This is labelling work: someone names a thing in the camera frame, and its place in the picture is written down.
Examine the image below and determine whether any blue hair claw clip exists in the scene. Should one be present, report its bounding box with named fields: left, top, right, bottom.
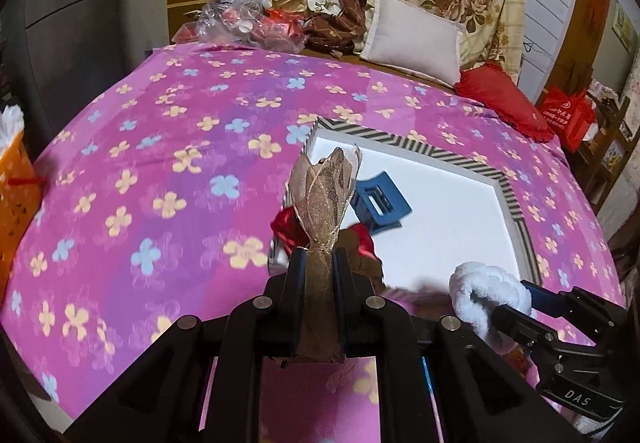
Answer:
left=350, top=170, right=413, bottom=230

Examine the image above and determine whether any red satin bow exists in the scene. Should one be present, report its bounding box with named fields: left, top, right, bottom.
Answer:
left=270, top=208, right=381, bottom=276

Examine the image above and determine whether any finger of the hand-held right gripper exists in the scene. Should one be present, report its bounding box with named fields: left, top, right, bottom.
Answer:
left=491, top=304, right=597, bottom=375
left=520, top=279, right=627, bottom=345

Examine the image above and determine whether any wooden chair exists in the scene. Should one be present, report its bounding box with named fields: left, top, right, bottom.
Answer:
left=582, top=83, right=640, bottom=214

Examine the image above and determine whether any brown patterned cloth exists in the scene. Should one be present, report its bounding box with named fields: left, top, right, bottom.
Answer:
left=300, top=0, right=368, bottom=56

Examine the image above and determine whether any white fluffy cloth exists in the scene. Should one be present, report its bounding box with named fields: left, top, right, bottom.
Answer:
left=0, top=104, right=26, bottom=144

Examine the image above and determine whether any striped cardboard box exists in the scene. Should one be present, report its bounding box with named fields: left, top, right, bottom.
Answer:
left=267, top=117, right=543, bottom=296

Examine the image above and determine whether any pink floral bedsheet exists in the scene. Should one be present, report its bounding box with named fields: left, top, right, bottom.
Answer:
left=0, top=46, right=631, bottom=443

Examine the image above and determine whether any white pillow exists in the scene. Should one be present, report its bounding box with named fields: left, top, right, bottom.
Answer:
left=360, top=0, right=468, bottom=88

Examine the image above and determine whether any clear plastic bag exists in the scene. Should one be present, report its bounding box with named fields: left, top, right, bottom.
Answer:
left=195, top=0, right=271, bottom=44

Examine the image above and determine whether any red shopping bag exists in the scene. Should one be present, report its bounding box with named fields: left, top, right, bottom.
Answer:
left=540, top=86, right=598, bottom=151

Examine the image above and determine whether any gold organza scrunchie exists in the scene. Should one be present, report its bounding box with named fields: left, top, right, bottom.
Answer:
left=285, top=146, right=363, bottom=364

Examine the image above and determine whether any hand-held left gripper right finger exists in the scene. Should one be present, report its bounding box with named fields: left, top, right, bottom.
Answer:
left=332, top=249, right=587, bottom=443

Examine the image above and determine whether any white fluffy scrunchie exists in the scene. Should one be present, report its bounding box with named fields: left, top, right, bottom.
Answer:
left=448, top=261, right=533, bottom=341

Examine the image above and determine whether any red foil packaging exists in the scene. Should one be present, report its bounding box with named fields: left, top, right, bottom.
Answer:
left=255, top=8, right=308, bottom=54

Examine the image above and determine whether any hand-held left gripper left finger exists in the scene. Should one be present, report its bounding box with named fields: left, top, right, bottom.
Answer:
left=65, top=247, right=313, bottom=443

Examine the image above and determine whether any red frilled pillow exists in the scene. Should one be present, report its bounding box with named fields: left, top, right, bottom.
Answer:
left=454, top=63, right=556, bottom=143

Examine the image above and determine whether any orange plastic basket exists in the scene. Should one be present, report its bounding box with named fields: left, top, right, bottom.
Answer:
left=0, top=130, right=43, bottom=274

